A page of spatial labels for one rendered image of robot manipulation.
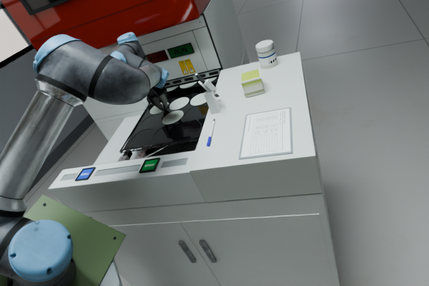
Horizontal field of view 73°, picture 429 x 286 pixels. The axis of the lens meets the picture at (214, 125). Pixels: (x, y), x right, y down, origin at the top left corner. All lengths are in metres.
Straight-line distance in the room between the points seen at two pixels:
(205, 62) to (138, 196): 0.66
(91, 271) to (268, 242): 0.56
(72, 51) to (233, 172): 0.50
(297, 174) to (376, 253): 0.98
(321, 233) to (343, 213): 0.82
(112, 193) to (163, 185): 0.20
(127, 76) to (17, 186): 0.34
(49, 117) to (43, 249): 0.28
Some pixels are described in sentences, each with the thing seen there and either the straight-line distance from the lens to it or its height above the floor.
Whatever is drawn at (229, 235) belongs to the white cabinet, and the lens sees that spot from 1.07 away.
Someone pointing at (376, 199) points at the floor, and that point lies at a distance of 1.90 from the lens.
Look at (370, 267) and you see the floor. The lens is 1.69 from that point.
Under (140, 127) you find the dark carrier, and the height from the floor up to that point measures 0.90.
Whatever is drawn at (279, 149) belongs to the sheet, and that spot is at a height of 0.97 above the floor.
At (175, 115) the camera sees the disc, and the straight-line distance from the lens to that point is 1.27.
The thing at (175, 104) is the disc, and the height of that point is 0.90.
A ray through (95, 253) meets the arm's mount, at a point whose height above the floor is 0.86.
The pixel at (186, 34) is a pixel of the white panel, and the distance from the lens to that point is 1.30.
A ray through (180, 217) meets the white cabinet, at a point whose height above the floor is 0.75.
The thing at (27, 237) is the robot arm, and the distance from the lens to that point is 0.75.
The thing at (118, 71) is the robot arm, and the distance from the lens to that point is 0.73.
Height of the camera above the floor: 1.50
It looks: 33 degrees down
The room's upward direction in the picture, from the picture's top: 23 degrees counter-clockwise
